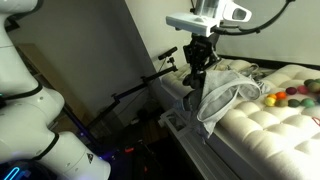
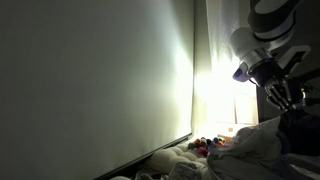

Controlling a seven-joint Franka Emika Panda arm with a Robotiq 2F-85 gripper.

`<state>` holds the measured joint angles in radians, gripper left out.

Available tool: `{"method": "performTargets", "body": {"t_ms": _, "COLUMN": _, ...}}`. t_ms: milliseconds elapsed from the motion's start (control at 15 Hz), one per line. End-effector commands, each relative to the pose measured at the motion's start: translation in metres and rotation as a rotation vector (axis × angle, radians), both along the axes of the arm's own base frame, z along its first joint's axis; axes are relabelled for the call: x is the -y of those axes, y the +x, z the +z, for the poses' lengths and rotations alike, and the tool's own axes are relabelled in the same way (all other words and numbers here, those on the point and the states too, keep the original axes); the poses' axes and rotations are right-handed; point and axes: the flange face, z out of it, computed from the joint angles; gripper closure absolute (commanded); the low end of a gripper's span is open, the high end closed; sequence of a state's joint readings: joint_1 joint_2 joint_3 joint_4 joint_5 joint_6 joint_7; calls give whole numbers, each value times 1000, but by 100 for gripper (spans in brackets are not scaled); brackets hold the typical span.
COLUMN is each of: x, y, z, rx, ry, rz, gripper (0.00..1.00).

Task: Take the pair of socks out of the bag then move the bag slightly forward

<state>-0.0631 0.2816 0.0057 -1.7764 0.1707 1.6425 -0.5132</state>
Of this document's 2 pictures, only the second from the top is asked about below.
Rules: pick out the orange felt ball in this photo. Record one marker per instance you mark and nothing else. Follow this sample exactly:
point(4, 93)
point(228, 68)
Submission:
point(220, 143)

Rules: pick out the white tufted cushion mat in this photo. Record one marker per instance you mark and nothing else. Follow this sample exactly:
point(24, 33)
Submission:
point(163, 160)

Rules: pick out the white mesh laundry bag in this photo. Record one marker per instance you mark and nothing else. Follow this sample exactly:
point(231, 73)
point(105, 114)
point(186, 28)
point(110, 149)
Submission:
point(246, 153)

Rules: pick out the white screen with black border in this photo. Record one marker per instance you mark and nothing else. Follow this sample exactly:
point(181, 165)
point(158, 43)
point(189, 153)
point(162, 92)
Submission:
point(100, 83)

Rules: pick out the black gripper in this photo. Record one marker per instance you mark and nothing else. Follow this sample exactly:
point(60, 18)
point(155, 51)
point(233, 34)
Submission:
point(265, 71)

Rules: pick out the green felt ball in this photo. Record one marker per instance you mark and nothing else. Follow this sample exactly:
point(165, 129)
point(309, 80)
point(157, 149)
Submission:
point(191, 145)

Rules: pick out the small tan box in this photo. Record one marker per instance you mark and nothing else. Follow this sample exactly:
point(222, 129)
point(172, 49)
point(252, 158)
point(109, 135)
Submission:
point(230, 129)

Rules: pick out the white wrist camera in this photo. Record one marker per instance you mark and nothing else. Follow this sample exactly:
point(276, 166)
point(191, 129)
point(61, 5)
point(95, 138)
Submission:
point(293, 55)

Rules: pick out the black camera mount with bar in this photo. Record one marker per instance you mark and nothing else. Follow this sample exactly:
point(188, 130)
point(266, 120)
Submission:
point(310, 90)

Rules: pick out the gray white knitted cloth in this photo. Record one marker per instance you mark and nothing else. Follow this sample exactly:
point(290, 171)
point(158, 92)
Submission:
point(185, 170)

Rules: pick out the white curtain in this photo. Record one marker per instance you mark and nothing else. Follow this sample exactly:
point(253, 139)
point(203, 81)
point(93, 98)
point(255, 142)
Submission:
point(216, 26)

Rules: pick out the blue felt ball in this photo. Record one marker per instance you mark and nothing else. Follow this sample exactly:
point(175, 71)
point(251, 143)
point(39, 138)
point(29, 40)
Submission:
point(216, 139)

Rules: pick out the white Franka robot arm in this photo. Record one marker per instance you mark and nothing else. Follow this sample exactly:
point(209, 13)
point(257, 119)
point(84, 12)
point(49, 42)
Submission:
point(243, 41)

